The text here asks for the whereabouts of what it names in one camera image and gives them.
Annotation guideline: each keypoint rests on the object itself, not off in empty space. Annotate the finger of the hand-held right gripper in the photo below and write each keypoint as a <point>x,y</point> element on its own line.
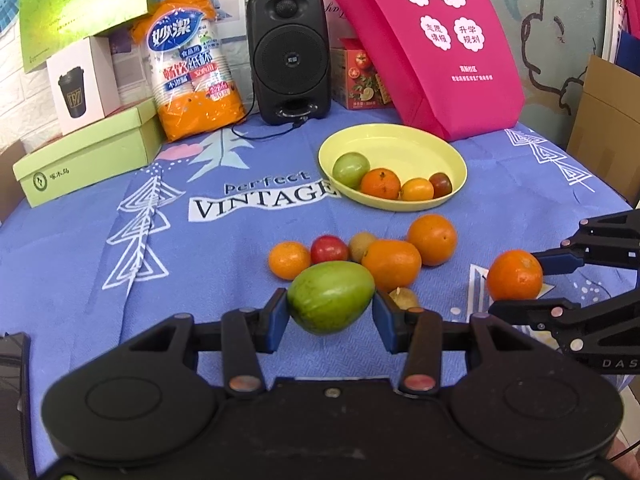
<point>560,261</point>
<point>530,312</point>

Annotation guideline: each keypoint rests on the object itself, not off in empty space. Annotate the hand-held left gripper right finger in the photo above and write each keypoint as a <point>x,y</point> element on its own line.
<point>382,321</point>

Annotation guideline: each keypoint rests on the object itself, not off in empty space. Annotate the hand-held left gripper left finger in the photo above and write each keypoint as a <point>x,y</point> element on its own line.
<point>277,319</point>

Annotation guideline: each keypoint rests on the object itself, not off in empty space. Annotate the large round orange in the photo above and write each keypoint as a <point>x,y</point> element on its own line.
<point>515,276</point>
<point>432,239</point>

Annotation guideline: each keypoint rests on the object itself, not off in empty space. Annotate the green mango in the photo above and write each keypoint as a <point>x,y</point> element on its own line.
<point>330,297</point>

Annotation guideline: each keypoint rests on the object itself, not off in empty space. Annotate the yellow-green plate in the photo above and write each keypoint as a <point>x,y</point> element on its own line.
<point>400,147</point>

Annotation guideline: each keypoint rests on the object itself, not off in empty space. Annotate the small brown fruit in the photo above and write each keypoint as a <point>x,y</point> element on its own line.
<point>404,299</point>

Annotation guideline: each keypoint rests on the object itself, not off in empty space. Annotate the large oval orange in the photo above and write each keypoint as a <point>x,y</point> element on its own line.
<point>392,265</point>

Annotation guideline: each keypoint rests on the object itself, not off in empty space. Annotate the small orange tangerine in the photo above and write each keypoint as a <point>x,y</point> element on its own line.
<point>289,260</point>

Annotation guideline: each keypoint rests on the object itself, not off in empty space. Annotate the brown kiwi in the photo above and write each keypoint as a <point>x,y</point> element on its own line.
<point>361,245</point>

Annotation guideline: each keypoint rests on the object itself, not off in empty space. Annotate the red apple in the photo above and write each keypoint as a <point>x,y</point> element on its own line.
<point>329,248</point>

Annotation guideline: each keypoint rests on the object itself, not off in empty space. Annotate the blue printed tablecloth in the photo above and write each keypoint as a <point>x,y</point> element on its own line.
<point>200,270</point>

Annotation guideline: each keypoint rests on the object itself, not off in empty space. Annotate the small yellow-orange fruit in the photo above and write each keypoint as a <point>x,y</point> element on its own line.
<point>417,190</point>

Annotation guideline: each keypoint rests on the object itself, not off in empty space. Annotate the dark red tomato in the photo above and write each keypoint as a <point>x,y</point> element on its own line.
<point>442,185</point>

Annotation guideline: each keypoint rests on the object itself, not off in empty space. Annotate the green tomato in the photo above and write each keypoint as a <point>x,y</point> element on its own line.
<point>351,170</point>

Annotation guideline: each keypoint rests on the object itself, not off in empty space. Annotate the brown cardboard box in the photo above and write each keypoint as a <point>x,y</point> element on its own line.
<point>610,115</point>

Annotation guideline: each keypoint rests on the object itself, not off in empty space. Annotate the pink paper bag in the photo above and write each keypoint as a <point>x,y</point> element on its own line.
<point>430,60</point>

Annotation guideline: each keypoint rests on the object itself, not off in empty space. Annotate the red tomato print box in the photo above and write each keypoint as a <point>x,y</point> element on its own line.
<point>360,75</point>

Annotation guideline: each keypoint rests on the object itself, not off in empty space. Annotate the light green shoe box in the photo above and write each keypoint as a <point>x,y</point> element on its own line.
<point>85,157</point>

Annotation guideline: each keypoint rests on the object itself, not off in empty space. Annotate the orange paper cup pack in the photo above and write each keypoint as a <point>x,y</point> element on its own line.
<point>192,70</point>

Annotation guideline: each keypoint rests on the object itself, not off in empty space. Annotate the black speaker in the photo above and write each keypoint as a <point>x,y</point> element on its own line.
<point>289,55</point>

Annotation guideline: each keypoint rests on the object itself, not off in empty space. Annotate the black device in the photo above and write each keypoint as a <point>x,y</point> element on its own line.
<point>12,400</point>

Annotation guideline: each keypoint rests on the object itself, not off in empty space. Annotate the white box with cup picture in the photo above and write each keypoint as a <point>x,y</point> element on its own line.
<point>80,85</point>

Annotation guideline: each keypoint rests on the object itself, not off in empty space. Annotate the large green gift box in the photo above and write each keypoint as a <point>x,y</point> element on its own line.
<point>85,5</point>

